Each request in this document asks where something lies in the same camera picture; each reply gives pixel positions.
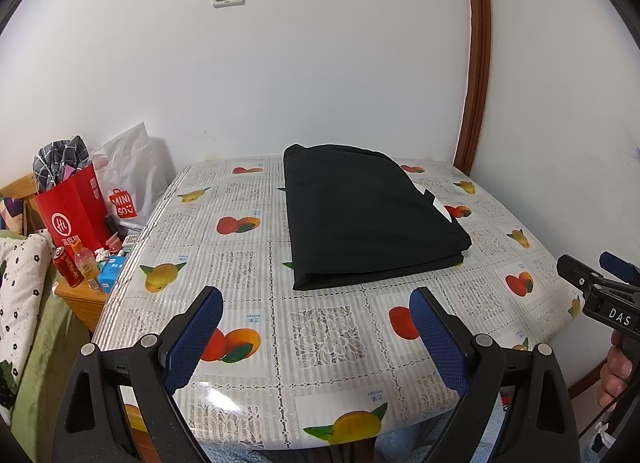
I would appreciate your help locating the white plastic shopping bag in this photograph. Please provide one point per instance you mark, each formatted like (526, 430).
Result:
(132, 178)

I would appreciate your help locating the black white blue zip jacket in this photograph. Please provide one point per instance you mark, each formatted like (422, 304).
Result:
(360, 213)

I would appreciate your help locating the red paper shopping bag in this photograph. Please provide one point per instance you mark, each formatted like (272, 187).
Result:
(70, 213)

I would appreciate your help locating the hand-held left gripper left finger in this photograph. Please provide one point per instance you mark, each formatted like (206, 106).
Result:
(192, 338)

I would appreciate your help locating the wooden headboard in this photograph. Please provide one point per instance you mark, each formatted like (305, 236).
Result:
(15, 187)

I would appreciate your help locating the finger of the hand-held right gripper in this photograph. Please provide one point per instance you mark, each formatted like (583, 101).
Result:
(575, 270)
(617, 264)

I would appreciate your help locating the wooden nightstand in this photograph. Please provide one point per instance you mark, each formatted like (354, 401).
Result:
(82, 303)

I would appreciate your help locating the red drink can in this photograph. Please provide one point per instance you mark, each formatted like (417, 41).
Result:
(67, 268)

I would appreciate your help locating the light blue carton box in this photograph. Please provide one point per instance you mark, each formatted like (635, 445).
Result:
(112, 273)

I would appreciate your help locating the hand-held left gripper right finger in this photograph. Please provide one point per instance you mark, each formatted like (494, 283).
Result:
(440, 343)

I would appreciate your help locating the purple patterned pillow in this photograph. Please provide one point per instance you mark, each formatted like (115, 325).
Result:
(10, 213)

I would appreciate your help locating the orange drink bottle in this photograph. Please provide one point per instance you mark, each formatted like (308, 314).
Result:
(89, 268)

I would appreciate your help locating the brown wooden door frame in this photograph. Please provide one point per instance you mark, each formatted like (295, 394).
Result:
(475, 68)

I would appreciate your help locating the crumpled white tissue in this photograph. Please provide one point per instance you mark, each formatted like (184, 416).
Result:
(103, 253)

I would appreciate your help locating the grey checked cloth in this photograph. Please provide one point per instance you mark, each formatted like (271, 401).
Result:
(60, 158)

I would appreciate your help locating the round table, fruit-print cloth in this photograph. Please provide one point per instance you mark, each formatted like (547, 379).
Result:
(320, 328)

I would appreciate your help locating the brown wooden baseboard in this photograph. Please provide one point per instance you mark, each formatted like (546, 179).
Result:
(582, 383)

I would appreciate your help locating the person's right hand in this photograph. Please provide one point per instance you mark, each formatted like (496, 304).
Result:
(614, 375)

